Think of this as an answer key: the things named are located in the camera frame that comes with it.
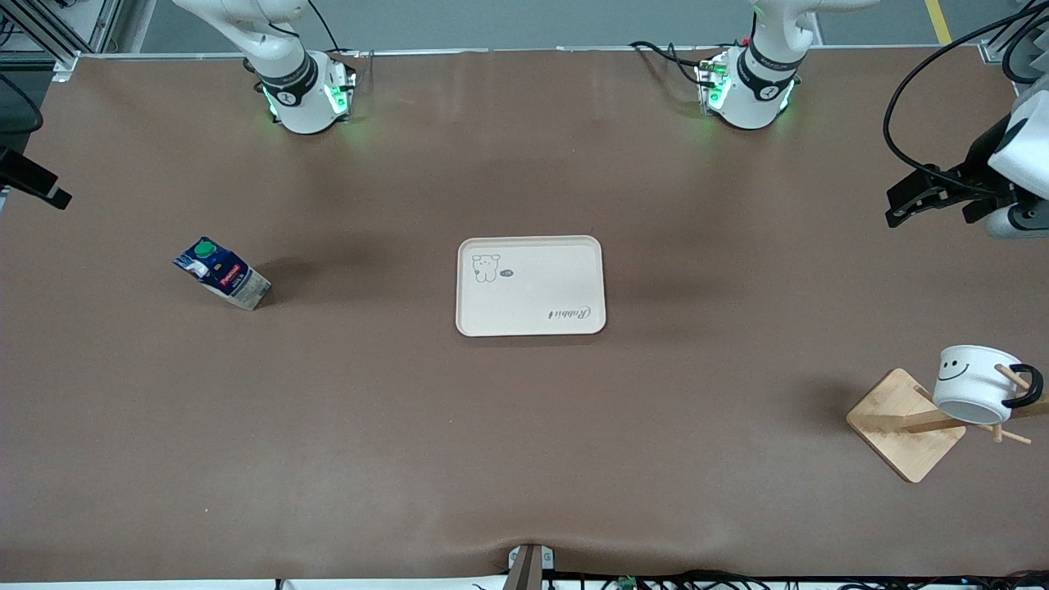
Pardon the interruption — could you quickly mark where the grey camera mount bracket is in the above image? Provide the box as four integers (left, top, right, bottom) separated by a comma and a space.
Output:
506, 543, 556, 590

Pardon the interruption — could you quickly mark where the blue milk carton green cap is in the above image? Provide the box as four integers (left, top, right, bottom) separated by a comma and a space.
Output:
172, 238, 272, 311

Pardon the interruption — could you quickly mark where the black base cable bundle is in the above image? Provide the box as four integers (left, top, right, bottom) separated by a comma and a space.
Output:
629, 39, 715, 93

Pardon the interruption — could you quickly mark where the beige tray with bear print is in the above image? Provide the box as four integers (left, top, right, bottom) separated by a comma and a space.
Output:
456, 236, 607, 338

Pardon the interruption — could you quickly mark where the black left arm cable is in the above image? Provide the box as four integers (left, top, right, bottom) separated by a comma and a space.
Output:
883, 4, 1049, 197

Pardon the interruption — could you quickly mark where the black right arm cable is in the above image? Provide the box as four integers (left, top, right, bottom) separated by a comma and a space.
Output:
0, 74, 43, 134

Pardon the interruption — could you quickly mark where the wooden mug rack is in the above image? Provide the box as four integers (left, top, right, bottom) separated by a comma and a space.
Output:
846, 363, 1049, 484

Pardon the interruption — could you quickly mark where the white smiley cup black handle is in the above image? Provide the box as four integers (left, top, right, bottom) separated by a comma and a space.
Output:
933, 345, 1046, 426

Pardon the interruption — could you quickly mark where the brown table cover mat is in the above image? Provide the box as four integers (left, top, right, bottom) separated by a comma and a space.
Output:
0, 48, 1049, 584

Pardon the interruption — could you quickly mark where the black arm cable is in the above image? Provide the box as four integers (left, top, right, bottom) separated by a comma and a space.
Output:
0, 74, 43, 134
883, 4, 1049, 197

